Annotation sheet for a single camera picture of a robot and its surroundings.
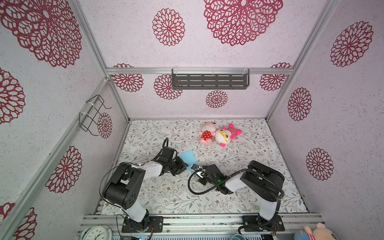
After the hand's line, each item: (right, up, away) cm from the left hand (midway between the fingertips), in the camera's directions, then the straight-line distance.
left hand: (188, 167), depth 91 cm
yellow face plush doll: (+24, +20, +9) cm, 32 cm away
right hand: (+4, -1, +1) cm, 4 cm away
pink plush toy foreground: (+59, -23, -26) cm, 68 cm away
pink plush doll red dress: (+14, +22, +14) cm, 30 cm away
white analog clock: (-40, -25, -23) cm, 52 cm away
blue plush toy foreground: (+50, -23, -26) cm, 61 cm away
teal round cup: (+23, -26, -24) cm, 42 cm away
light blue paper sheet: (0, +4, +11) cm, 12 cm away
